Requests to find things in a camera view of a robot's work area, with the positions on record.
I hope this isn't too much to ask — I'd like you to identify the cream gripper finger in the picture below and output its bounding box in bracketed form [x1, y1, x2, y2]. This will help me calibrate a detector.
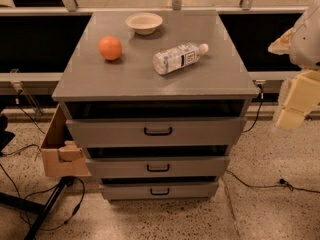
[268, 28, 293, 55]

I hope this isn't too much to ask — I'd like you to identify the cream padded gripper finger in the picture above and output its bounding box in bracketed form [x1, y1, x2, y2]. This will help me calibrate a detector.
[275, 70, 320, 131]

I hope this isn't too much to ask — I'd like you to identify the grey top drawer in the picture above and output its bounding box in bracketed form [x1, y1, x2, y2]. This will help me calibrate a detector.
[66, 118, 246, 148]

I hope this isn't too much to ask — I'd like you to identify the grey drawer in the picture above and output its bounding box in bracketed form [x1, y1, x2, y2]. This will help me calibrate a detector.
[99, 182, 219, 201]
[66, 118, 246, 148]
[86, 156, 230, 178]

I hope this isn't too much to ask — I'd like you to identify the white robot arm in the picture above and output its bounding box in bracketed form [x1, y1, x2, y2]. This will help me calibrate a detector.
[268, 0, 320, 133]

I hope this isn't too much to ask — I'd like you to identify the grey drawer cabinet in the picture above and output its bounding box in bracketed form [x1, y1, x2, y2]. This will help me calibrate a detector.
[53, 10, 258, 185]

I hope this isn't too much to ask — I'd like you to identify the grey middle drawer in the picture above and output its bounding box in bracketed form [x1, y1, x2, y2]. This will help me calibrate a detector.
[86, 156, 230, 178]

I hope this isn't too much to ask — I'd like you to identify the grey bottom drawer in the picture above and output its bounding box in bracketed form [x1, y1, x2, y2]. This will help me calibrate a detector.
[99, 182, 219, 201]

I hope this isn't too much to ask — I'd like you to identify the clear plastic water bottle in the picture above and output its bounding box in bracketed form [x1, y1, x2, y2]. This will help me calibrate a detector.
[153, 43, 209, 75]

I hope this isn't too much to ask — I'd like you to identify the white paper bowl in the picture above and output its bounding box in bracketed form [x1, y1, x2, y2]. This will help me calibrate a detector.
[126, 13, 163, 35]

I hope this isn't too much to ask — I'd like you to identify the orange fruit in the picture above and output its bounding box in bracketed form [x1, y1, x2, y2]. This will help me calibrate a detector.
[98, 36, 122, 61]

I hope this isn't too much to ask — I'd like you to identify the cardboard box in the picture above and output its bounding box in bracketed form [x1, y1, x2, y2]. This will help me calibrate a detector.
[41, 106, 90, 177]

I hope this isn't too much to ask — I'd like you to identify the black tripod stand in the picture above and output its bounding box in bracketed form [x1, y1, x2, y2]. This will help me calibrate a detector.
[0, 176, 85, 240]

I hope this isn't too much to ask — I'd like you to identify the black cable right floor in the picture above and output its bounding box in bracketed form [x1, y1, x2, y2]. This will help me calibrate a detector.
[225, 169, 320, 195]

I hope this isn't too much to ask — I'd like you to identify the black cable floor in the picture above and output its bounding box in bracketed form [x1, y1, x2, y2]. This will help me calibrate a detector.
[225, 169, 320, 195]
[0, 97, 86, 232]

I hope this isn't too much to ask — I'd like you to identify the metal railing frame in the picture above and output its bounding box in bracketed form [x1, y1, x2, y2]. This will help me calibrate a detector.
[0, 0, 320, 118]

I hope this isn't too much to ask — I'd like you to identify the black cable left floor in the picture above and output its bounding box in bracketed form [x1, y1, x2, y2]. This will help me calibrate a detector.
[0, 97, 86, 232]

